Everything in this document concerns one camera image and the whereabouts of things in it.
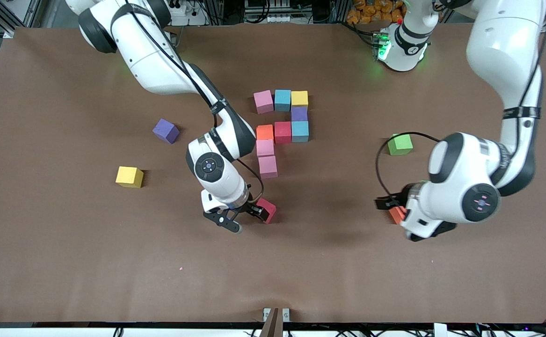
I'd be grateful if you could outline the red foam cube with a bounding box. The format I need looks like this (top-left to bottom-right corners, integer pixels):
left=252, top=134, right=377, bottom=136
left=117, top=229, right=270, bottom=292
left=274, top=121, right=292, bottom=144
left=256, top=198, right=277, bottom=224

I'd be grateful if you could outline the blue foam cube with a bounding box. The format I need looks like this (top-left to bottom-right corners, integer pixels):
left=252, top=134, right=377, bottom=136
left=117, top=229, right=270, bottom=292
left=274, top=89, right=291, bottom=112
left=291, top=121, right=310, bottom=143

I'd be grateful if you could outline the green foam cube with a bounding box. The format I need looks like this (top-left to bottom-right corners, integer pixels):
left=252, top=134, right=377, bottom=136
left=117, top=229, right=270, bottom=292
left=387, top=133, right=414, bottom=156

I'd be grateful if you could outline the orange snack bag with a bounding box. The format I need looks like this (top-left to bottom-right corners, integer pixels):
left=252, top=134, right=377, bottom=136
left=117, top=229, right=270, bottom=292
left=346, top=0, right=407, bottom=25

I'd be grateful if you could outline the silver equipment box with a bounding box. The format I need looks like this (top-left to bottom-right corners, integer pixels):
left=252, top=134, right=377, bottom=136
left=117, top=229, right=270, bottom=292
left=245, top=0, right=301, bottom=24

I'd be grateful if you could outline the white power strip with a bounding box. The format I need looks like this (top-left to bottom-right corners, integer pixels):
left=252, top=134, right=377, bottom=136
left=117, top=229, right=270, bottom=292
left=167, top=0, right=208, bottom=26

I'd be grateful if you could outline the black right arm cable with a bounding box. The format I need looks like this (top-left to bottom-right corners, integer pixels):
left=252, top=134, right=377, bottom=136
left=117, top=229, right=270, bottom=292
left=235, top=158, right=265, bottom=203

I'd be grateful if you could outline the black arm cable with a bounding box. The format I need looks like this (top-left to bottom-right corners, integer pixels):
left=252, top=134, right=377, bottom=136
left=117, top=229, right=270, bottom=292
left=375, top=132, right=442, bottom=202
left=235, top=158, right=265, bottom=203

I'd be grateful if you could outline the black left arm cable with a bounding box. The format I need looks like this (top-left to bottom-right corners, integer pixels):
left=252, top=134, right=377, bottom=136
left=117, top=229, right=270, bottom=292
left=375, top=132, right=442, bottom=202

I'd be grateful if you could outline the small metal bracket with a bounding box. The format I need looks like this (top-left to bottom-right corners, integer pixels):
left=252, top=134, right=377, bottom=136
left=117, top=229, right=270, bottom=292
left=263, top=308, right=291, bottom=322

